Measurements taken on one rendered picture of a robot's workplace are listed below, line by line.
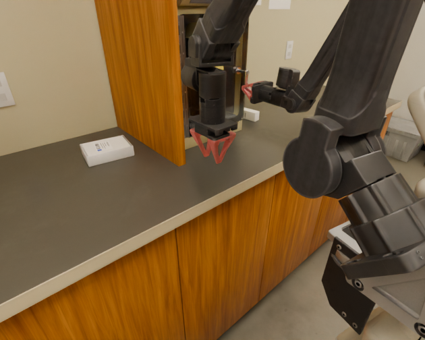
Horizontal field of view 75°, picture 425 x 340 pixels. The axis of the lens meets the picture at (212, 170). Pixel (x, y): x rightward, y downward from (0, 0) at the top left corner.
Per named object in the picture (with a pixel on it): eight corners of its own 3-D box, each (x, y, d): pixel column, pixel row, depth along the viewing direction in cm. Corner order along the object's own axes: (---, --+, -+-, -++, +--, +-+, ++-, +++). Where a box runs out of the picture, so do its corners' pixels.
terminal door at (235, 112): (183, 138, 102) (177, 13, 81) (241, 119, 119) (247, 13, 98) (185, 139, 101) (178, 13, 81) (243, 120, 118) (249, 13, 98)
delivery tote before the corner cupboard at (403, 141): (352, 145, 327) (360, 119, 310) (368, 136, 349) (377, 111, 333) (408, 165, 286) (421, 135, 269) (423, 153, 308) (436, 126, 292)
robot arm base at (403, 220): (414, 272, 23) (481, 226, 28) (362, 187, 26) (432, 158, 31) (343, 280, 31) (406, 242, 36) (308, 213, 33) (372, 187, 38)
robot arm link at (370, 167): (375, 198, 28) (405, 185, 30) (324, 117, 31) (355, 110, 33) (318, 222, 36) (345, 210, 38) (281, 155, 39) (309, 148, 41)
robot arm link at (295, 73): (291, 111, 86) (309, 109, 90) (300, 73, 81) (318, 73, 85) (264, 101, 94) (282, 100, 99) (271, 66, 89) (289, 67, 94)
